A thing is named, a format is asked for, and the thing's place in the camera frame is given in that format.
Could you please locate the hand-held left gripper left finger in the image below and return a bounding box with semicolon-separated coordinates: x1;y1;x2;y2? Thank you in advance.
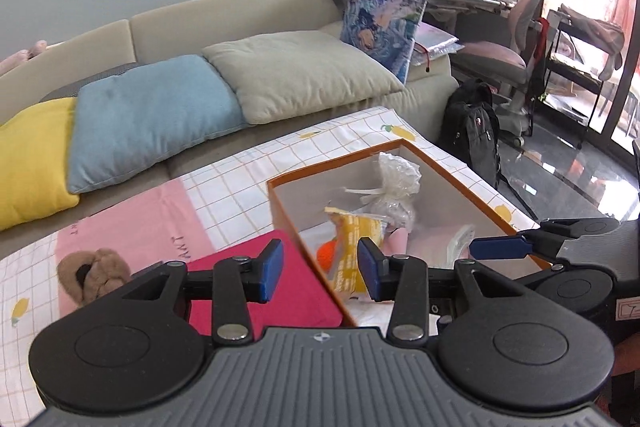
100;239;286;348

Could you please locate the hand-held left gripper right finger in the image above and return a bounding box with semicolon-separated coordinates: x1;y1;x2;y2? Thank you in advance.
356;237;532;343

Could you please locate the pink grey desk chair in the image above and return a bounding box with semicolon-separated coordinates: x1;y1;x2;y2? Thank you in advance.
457;0;551;148

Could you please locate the orange ball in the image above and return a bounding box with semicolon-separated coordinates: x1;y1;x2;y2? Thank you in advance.
317;241;341;269

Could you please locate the beige sofa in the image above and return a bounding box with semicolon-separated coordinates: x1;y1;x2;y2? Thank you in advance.
0;0;461;258

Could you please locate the blue cartoon print pillow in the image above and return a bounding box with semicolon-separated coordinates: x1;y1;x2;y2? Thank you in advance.
340;0;430;86

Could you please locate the stack of plastic folders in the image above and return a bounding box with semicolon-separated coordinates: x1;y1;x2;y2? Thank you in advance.
412;22;461;73

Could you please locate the clear plastic bag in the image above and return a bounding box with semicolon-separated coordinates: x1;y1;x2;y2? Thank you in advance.
345;151;424;238

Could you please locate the yellow pillow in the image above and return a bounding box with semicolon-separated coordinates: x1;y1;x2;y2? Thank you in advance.
0;97;81;232

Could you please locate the yellow snack packet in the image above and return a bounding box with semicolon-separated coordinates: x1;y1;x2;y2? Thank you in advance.
325;206;394;296

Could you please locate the beige pillow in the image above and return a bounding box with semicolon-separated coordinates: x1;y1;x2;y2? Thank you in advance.
201;31;405;126

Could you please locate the black metal rack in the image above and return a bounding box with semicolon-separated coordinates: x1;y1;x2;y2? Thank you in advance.
542;4;626;150

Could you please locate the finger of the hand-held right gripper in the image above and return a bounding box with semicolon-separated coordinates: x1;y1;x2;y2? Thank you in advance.
469;228;567;261
507;271;556;296

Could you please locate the black backpack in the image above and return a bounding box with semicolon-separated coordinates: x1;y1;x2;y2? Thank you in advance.
437;79;544;228

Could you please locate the pink plush toy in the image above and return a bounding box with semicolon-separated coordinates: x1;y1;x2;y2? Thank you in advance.
0;39;49;76

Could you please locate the orange-rimmed white cardboard box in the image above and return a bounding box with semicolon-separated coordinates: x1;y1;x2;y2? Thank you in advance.
266;138;552;329

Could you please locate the red felt cloth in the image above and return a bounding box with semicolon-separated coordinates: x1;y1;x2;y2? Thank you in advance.
184;229;347;341

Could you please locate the brown plush toy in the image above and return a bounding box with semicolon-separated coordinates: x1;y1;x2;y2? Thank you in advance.
56;248;134;308

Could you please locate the pink cloth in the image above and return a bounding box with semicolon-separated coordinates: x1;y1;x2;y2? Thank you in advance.
385;224;473;271

